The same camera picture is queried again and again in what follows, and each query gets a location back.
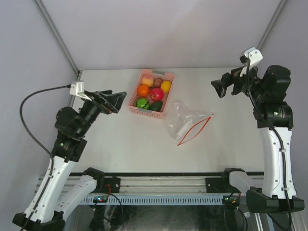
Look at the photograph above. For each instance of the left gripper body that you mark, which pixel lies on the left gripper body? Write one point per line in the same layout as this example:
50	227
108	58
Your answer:
101	107

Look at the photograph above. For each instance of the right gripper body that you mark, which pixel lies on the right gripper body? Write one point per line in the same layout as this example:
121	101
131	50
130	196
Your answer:
240	81

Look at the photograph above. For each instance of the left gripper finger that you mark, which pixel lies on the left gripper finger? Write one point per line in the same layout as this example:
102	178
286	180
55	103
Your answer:
97	93
114	101

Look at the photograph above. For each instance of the fake green fruit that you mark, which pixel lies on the fake green fruit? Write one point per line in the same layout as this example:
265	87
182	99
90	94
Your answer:
142	103

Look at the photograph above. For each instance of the fake orange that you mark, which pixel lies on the fake orange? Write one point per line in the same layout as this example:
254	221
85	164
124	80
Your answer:
143	90

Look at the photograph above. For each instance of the fake peach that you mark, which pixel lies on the fake peach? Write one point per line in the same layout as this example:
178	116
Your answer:
147	80

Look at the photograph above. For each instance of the fake red fruit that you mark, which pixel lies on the fake red fruit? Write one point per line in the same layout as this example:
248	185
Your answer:
156	94

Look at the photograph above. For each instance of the fake dark green avocado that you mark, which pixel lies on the fake dark green avocado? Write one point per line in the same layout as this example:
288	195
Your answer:
156	106

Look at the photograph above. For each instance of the fake brown pink fruit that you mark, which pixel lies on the fake brown pink fruit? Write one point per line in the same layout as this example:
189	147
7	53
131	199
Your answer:
157	82

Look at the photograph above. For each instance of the clear zip top bag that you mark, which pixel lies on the clear zip top bag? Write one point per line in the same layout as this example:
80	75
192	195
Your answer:
184	124

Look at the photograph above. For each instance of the fake yellow lemon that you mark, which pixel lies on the fake yellow lemon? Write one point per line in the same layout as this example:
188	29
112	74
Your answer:
166	86

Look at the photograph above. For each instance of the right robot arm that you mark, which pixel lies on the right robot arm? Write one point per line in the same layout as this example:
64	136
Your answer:
275	122

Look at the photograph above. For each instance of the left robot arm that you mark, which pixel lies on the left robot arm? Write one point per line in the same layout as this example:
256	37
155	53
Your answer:
49	210

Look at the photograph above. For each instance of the pink plastic basket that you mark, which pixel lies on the pink plastic basket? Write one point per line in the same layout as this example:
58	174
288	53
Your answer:
135	97

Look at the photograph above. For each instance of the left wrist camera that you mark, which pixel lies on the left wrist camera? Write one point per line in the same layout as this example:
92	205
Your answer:
77	89

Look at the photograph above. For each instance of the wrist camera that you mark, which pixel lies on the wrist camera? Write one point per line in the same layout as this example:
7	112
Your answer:
251	55
77	89

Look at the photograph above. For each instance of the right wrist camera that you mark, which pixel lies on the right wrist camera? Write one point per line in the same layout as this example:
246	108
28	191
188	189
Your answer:
251	55

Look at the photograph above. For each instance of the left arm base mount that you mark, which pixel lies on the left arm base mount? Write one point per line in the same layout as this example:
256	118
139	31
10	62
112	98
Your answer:
112	185

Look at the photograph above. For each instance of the right aluminium corner post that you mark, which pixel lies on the right aluminium corner post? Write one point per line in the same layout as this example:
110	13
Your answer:
274	19

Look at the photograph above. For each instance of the aluminium corner post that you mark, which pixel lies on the aluminium corner post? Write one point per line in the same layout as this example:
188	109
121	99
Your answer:
274	19
41	8

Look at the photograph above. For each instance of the aluminium front rail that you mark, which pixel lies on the aluminium front rail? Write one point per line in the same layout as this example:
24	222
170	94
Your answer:
157	185

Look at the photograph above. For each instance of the left aluminium corner post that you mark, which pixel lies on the left aluminium corner post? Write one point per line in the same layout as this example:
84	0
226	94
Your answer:
41	8

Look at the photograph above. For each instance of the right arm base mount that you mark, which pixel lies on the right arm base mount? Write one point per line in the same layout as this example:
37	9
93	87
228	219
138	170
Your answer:
216	185

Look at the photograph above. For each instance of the slotted cable duct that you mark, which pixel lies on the slotted cable duct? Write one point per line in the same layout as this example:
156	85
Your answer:
205	199

